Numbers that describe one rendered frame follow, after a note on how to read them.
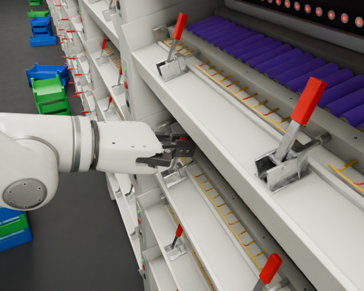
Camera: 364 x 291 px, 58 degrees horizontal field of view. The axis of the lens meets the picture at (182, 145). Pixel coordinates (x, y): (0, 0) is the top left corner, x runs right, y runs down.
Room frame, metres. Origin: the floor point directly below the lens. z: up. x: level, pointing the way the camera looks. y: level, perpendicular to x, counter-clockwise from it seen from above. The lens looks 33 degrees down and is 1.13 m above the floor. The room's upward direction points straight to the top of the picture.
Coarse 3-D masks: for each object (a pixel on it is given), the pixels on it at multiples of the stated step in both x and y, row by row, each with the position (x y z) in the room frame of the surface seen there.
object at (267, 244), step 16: (176, 128) 0.60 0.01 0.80; (208, 160) 0.48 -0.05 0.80; (208, 176) 0.44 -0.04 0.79; (224, 192) 0.39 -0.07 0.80; (240, 208) 0.36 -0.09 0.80; (256, 224) 0.32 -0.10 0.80; (240, 240) 0.31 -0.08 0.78; (256, 240) 0.31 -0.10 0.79; (272, 240) 0.29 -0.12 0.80; (288, 272) 0.25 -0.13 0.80; (304, 288) 0.23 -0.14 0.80
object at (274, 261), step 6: (270, 258) 0.23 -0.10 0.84; (276, 258) 0.23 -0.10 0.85; (270, 264) 0.23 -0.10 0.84; (276, 264) 0.23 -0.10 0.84; (264, 270) 0.23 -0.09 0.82; (270, 270) 0.23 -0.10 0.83; (276, 270) 0.23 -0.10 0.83; (264, 276) 0.23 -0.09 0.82; (270, 276) 0.22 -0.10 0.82; (258, 282) 0.23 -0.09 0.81; (264, 282) 0.22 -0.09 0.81; (258, 288) 0.22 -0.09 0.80
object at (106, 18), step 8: (88, 0) 1.10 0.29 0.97; (96, 0) 1.11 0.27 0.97; (104, 0) 1.09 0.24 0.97; (112, 0) 0.87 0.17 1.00; (88, 8) 1.11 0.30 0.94; (96, 8) 1.03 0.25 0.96; (104, 8) 1.01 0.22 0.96; (112, 8) 0.88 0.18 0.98; (96, 16) 0.96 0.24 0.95; (104, 16) 0.87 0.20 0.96; (112, 16) 0.70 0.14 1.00; (104, 24) 0.86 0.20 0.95; (112, 24) 0.82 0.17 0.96; (112, 32) 0.76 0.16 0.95; (112, 40) 0.82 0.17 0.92
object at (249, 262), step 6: (180, 162) 0.51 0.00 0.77; (186, 168) 0.49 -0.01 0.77; (192, 180) 0.45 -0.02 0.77; (198, 186) 0.44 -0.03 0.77; (204, 198) 0.41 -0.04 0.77; (210, 204) 0.39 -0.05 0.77; (216, 216) 0.37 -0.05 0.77; (222, 222) 0.35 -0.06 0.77; (228, 228) 0.34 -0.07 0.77; (228, 234) 0.33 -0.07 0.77; (234, 240) 0.32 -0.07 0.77; (240, 246) 0.31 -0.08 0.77; (240, 252) 0.30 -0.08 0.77; (246, 258) 0.29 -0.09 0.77; (252, 264) 0.28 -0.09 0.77; (252, 270) 0.27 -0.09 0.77; (258, 276) 0.26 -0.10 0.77
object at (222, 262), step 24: (144, 120) 0.61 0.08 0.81; (168, 120) 0.63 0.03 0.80; (192, 168) 0.49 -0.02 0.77; (168, 192) 0.44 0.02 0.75; (192, 192) 0.43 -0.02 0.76; (216, 192) 0.42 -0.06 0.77; (192, 216) 0.38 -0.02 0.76; (192, 240) 0.34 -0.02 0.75; (216, 240) 0.33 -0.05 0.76; (216, 264) 0.29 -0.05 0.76; (240, 264) 0.28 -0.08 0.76; (264, 264) 0.28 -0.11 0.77; (216, 288) 0.27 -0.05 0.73; (240, 288) 0.25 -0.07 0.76; (288, 288) 0.24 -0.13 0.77
